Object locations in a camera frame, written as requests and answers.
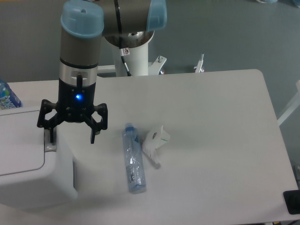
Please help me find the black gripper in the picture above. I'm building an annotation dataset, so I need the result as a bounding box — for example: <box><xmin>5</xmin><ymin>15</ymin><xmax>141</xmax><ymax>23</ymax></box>
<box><xmin>36</xmin><ymin>79</ymin><xmax>109</xmax><ymax>144</ymax></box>

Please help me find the white trash can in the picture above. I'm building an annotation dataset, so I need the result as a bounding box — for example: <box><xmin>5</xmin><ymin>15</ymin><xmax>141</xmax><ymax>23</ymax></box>
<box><xmin>0</xmin><ymin>107</ymin><xmax>78</xmax><ymax>209</ymax></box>

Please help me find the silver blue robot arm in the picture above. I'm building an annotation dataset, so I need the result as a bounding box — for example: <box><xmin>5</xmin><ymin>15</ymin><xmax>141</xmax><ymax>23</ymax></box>
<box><xmin>37</xmin><ymin>0</ymin><xmax>167</xmax><ymax>144</ymax></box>

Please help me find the blue labelled water bottle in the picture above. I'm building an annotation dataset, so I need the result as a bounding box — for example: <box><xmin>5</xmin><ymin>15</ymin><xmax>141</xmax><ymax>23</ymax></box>
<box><xmin>0</xmin><ymin>80</ymin><xmax>23</xmax><ymax>110</ymax></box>

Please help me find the empty clear plastic bottle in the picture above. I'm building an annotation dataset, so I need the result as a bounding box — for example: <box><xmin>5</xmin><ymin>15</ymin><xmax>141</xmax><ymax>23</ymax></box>
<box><xmin>122</xmin><ymin>123</ymin><xmax>146</xmax><ymax>194</ymax></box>

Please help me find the crumpled white paper cup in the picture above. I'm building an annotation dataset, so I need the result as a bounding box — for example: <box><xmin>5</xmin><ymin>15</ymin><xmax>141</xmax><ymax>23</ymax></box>
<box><xmin>142</xmin><ymin>125</ymin><xmax>171</xmax><ymax>165</ymax></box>

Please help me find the black device at table edge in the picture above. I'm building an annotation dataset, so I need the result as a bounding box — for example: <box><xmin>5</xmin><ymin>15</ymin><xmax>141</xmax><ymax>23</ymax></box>
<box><xmin>283</xmin><ymin>190</ymin><xmax>300</xmax><ymax>215</ymax></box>

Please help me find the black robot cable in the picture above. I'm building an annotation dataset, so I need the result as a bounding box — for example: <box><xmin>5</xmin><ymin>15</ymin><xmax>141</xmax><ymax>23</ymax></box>
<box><xmin>119</xmin><ymin>37</ymin><xmax>133</xmax><ymax>77</ymax></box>

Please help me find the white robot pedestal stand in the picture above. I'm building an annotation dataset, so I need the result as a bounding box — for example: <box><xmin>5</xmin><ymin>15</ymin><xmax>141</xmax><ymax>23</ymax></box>
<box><xmin>97</xmin><ymin>31</ymin><xmax>167</xmax><ymax>77</ymax></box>

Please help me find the white frame at right edge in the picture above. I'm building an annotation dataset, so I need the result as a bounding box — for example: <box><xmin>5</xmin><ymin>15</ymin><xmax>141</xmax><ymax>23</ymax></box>
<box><xmin>277</xmin><ymin>80</ymin><xmax>300</xmax><ymax>126</ymax></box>

